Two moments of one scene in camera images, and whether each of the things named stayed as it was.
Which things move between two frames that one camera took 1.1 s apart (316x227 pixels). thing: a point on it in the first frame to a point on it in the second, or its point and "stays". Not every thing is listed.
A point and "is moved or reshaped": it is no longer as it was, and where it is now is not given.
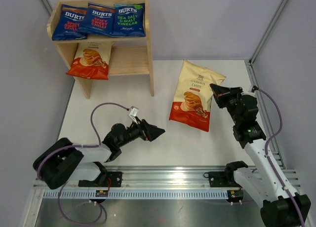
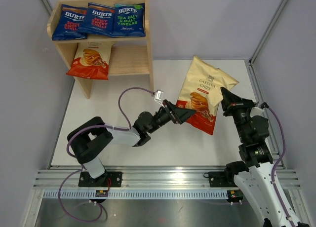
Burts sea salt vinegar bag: [129, 20] stays
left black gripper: [147, 132] to [178, 115]
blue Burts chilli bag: [71, 24] stays
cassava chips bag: [194, 92] is moved or reshaped
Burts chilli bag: [100, 20] stays
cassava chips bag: [91, 60] stays
